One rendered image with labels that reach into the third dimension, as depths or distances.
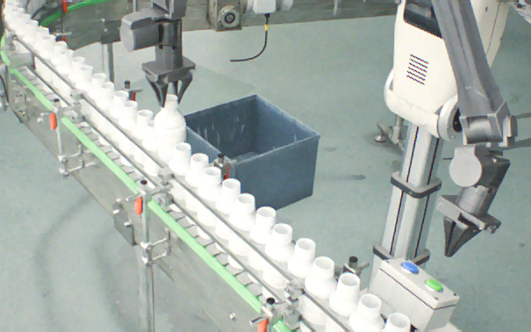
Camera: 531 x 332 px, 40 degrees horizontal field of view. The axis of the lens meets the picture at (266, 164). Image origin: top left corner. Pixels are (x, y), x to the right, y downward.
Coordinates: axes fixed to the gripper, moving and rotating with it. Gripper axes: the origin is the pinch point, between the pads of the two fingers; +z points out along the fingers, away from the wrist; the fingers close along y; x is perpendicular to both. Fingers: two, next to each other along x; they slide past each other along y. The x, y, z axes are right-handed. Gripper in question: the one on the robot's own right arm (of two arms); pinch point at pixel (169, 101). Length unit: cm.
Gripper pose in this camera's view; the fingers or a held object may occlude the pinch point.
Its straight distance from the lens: 161.9
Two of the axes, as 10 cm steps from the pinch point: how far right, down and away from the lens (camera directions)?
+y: -7.9, 2.9, -5.4
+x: 6.2, 4.6, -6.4
